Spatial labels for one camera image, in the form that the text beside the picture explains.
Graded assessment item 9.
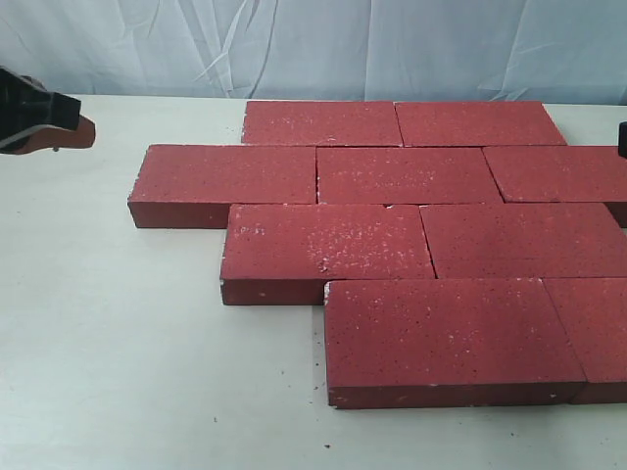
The white backdrop cloth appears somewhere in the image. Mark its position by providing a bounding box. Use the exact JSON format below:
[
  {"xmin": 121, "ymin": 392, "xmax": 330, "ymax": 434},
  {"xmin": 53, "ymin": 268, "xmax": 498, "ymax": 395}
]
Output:
[{"xmin": 1, "ymin": 1, "xmax": 626, "ymax": 105}]

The red brick bottom stack left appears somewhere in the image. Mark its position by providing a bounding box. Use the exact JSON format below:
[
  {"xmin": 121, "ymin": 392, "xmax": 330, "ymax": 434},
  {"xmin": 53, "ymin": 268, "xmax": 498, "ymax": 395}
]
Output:
[{"xmin": 241, "ymin": 101, "xmax": 403, "ymax": 147}]

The red brick third row right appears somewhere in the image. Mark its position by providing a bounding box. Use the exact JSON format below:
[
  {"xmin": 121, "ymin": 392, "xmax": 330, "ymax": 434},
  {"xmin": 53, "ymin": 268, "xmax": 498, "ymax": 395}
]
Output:
[{"xmin": 420, "ymin": 203, "xmax": 626, "ymax": 278}]

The red brick right middle row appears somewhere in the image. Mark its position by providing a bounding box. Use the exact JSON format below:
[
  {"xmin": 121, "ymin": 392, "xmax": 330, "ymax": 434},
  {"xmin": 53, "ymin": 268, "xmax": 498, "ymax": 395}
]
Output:
[{"xmin": 483, "ymin": 146, "xmax": 626, "ymax": 228}]

